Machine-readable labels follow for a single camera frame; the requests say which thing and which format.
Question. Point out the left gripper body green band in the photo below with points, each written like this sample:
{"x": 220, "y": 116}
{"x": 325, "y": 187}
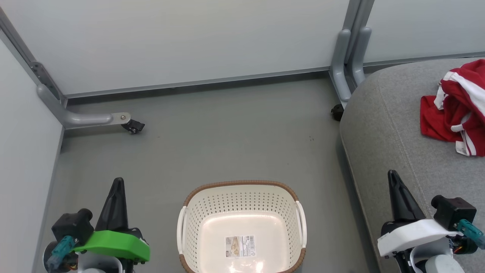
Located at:
{"x": 113, "y": 244}

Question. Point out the paper label sticker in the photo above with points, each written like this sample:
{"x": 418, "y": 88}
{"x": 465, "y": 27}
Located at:
{"x": 240, "y": 246}

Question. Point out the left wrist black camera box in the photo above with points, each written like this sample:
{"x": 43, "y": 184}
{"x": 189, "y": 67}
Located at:
{"x": 72, "y": 225}

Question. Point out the black caster wheel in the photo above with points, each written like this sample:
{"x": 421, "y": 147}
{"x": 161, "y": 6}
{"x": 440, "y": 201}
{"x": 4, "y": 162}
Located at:
{"x": 337, "y": 112}
{"x": 134, "y": 126}

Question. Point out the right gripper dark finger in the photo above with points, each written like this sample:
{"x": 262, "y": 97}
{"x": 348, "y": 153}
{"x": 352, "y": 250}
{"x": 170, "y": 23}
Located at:
{"x": 401, "y": 204}

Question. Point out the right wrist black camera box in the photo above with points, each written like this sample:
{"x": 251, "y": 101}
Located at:
{"x": 452, "y": 212}

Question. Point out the cream perforated laundry basket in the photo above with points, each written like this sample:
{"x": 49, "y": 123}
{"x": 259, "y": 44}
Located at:
{"x": 242, "y": 204}

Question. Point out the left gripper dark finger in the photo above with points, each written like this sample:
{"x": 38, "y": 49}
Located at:
{"x": 115, "y": 212}

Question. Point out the grey metal partition foot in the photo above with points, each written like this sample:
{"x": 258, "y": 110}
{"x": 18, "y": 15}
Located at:
{"x": 83, "y": 119}
{"x": 340, "y": 68}
{"x": 360, "y": 57}

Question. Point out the red white garment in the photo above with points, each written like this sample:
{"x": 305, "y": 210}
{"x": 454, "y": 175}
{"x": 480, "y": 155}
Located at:
{"x": 435, "y": 121}

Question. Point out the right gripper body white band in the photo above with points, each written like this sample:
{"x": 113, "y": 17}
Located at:
{"x": 413, "y": 233}

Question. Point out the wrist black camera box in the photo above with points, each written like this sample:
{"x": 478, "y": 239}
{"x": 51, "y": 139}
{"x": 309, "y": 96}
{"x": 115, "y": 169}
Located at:
{"x": 72, "y": 225}
{"x": 452, "y": 212}

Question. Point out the grey fabric sofa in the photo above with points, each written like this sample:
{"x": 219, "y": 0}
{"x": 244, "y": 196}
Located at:
{"x": 386, "y": 132}

